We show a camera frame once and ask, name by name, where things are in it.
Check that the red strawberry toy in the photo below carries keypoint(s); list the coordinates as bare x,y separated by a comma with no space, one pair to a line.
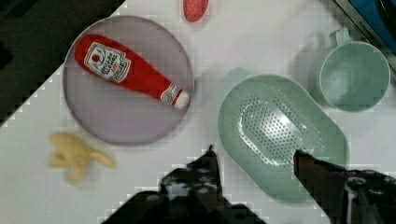
194,10

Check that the green plastic cup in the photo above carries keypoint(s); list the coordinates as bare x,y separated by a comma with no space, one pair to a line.
350,75

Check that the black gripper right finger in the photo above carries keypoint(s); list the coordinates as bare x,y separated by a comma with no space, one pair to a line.
347,196

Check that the yellow banana peel toy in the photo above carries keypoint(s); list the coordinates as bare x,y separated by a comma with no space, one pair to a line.
73,152

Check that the red ketchup bottle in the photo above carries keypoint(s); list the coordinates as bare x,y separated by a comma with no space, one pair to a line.
110,60

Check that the grey round plate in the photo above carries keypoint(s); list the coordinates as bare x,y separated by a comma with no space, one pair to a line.
114,114

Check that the green plastic strainer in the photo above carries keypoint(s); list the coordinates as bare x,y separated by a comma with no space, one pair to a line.
264,120

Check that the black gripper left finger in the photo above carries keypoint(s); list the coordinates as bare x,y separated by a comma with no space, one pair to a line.
195,189

